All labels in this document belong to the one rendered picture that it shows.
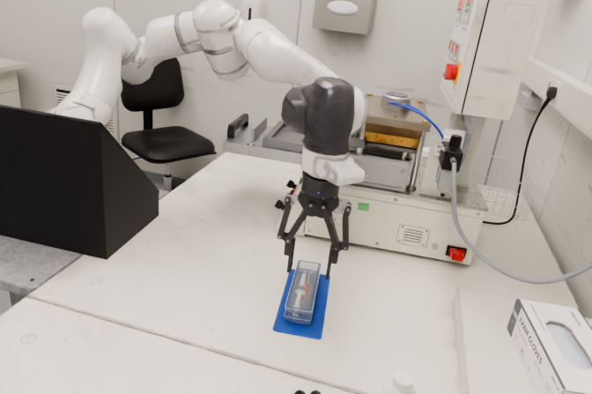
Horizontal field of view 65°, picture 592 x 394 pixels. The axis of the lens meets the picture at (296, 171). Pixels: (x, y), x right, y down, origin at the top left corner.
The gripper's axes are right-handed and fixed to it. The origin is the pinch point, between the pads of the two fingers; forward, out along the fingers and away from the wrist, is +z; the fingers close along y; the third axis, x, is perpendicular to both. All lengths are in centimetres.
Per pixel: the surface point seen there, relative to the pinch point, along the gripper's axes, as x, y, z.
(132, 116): -201, 143, 37
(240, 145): -34.6, 25.3, -11.4
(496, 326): 2.8, -39.4, 5.6
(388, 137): -33.7, -14.2, -20.3
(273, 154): -34.2, 15.8, -10.5
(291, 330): 10.1, 1.4, 10.2
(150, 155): -138, 101, 38
